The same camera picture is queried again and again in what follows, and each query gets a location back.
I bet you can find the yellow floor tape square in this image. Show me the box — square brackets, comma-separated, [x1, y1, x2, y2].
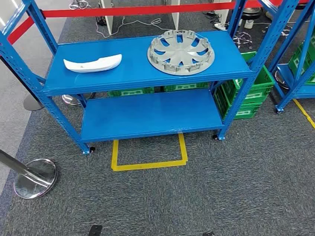
[111, 133, 188, 172]

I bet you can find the white floor cable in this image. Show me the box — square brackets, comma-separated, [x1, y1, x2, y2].
[95, 16, 171, 39]

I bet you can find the thin black stanchion grey base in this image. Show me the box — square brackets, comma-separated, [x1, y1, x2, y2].
[0, 55, 45, 112]

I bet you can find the chrome stanchion with round base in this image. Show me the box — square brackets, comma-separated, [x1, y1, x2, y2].
[0, 149, 59, 200]

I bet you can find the black robot foot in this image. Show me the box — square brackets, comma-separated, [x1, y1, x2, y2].
[88, 225, 103, 236]

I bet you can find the blue metal shelf rack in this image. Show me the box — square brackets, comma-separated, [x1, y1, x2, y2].
[0, 0, 297, 156]
[267, 0, 315, 114]

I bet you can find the red barrier belt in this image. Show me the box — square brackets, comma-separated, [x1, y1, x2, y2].
[7, 16, 36, 46]
[42, 0, 310, 19]

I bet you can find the black stool seat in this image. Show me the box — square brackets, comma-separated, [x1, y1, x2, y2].
[241, 7, 263, 22]

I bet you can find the green plastic crate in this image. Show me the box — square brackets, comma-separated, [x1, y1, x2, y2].
[288, 32, 315, 86]
[107, 87, 155, 98]
[163, 82, 210, 93]
[213, 51, 276, 121]

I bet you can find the grey plastic wheel hubcap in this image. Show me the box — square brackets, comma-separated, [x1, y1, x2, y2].
[147, 29, 215, 76]

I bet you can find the chrome round stanchion base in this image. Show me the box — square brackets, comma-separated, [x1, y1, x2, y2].
[61, 92, 95, 107]
[273, 70, 290, 90]

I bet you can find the chrome chair base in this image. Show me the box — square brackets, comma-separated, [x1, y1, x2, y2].
[264, 24, 293, 37]
[232, 31, 255, 50]
[68, 0, 92, 10]

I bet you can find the white curved plastic part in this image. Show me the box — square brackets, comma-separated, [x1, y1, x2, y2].
[63, 54, 122, 73]

